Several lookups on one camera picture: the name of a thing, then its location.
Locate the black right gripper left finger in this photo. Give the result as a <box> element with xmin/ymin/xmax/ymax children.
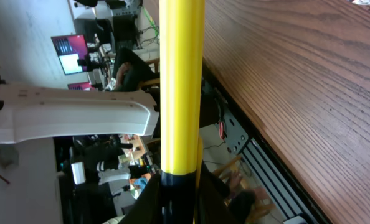
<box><xmin>124</xmin><ymin>174</ymin><xmax>163</xmax><ymax>224</ymax></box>

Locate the seated person in background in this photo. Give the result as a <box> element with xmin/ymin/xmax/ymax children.
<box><xmin>112</xmin><ymin>47</ymin><xmax>159</xmax><ymax>92</ymax></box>

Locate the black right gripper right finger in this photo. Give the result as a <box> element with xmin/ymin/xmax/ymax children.
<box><xmin>198</xmin><ymin>161</ymin><xmax>238</xmax><ymax>224</ymax></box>

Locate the red computer monitor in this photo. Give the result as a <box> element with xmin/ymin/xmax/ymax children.
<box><xmin>51</xmin><ymin>34</ymin><xmax>88</xmax><ymax>75</ymax></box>

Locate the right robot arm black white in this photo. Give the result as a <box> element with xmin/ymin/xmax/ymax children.
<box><xmin>0</xmin><ymin>77</ymin><xmax>203</xmax><ymax>223</ymax></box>

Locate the yellow black battery tube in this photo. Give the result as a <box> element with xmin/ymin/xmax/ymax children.
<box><xmin>159</xmin><ymin>0</ymin><xmax>205</xmax><ymax>223</ymax></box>

